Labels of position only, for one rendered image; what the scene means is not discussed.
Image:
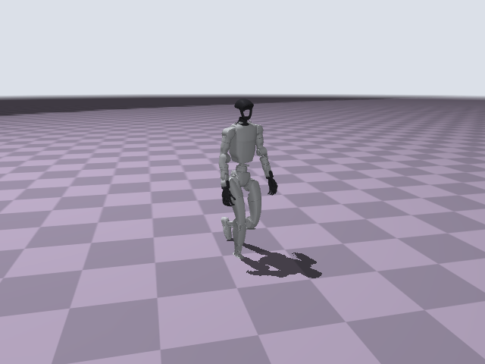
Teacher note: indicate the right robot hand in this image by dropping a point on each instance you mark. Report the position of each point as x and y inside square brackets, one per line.
[226, 195]

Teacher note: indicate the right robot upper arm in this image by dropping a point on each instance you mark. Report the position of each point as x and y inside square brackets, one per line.
[227, 135]

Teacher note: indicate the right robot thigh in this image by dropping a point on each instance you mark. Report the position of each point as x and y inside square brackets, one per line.
[239, 207]

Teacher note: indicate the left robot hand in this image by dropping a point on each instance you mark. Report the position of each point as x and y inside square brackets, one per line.
[272, 184]

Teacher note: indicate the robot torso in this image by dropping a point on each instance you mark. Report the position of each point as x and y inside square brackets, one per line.
[242, 150]

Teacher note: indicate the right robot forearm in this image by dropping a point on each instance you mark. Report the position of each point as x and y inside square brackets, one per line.
[224, 170]

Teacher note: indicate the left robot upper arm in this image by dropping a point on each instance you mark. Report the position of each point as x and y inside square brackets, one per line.
[259, 141]

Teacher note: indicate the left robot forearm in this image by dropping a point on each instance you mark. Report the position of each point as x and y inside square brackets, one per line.
[265, 165]

